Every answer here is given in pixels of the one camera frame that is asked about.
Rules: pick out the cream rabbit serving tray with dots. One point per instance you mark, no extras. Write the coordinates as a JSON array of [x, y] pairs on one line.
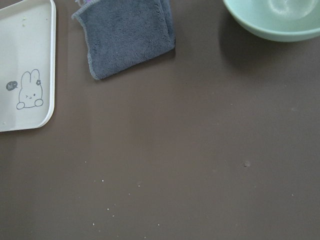
[[27, 64]]

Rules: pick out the grey folded cloth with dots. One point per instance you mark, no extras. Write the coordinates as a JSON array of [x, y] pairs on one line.
[[120, 34]]

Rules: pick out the mint green bowl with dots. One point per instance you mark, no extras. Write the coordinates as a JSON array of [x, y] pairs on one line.
[[277, 20]]

